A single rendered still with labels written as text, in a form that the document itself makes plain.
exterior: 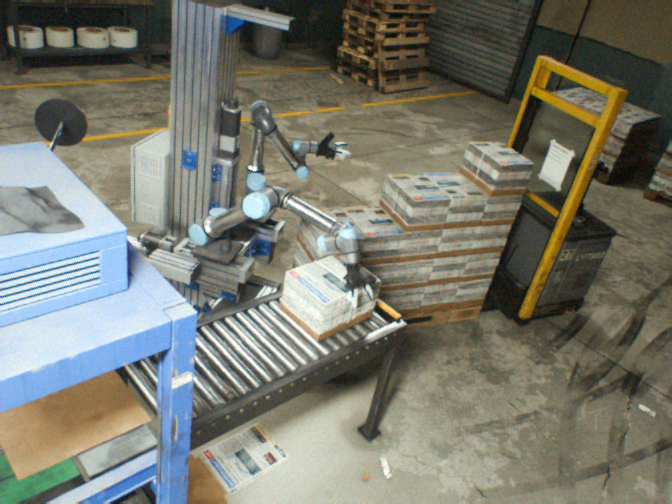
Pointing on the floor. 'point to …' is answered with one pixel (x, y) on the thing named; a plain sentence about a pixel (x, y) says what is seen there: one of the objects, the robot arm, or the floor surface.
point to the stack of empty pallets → (366, 19)
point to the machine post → (175, 404)
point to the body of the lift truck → (541, 220)
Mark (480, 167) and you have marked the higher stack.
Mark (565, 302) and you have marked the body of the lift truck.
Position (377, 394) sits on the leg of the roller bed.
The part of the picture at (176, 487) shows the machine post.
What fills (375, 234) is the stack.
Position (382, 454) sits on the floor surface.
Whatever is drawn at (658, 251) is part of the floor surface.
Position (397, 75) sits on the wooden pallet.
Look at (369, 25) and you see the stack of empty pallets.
